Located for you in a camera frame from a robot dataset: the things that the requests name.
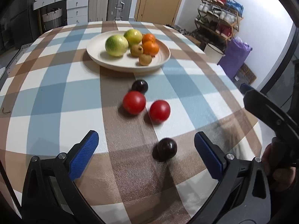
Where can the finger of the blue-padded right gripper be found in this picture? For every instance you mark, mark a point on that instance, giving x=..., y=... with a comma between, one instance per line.
x=269, y=113
x=244, y=88

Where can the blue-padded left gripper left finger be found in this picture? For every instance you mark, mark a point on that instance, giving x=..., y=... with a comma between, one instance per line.
x=50, y=194

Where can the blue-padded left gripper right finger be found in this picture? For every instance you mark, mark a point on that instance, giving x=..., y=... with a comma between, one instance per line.
x=242, y=193

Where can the red tomato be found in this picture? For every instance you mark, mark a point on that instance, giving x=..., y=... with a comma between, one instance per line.
x=159, y=111
x=134, y=102

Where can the dark plum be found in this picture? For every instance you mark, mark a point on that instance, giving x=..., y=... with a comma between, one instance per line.
x=164, y=150
x=140, y=85

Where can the brown longan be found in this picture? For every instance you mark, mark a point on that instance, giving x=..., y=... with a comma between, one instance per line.
x=136, y=50
x=145, y=59

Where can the person's right hand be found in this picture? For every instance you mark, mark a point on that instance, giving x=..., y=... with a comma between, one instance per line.
x=283, y=177

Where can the purple bag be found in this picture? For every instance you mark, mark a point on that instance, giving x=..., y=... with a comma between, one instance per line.
x=234, y=57

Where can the white bucket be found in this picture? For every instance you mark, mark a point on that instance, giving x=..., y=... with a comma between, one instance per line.
x=213, y=53

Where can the wooden shoe rack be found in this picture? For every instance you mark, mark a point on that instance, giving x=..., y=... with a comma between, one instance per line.
x=220, y=17

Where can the plaid checkered tablecloth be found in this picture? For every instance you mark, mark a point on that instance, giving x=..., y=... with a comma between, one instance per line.
x=56, y=94

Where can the front orange tangerine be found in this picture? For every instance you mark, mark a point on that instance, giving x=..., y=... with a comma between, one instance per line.
x=150, y=48

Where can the orange tangerine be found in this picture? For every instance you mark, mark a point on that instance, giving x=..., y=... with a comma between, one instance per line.
x=150, y=48
x=148, y=37

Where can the rear orange tangerine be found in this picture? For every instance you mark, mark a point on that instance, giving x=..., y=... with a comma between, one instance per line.
x=148, y=37

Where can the wooden door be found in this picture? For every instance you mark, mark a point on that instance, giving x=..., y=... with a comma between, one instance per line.
x=157, y=11

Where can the yellow-green guava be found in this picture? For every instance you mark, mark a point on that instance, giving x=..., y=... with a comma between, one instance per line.
x=133, y=36

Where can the large green guava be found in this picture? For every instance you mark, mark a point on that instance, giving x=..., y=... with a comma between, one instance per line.
x=116, y=45

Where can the silver aluminium suitcase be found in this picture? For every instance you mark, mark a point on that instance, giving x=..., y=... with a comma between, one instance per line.
x=118, y=10

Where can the cream round plate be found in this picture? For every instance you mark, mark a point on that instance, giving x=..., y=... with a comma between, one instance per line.
x=125, y=63

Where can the beige ribbed suitcase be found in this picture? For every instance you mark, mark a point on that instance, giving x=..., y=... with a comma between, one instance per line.
x=97, y=10

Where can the woven laundry basket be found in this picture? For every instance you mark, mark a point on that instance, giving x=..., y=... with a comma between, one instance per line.
x=52, y=19

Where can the white drawer desk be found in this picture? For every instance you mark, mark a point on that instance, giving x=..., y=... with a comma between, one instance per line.
x=76, y=10

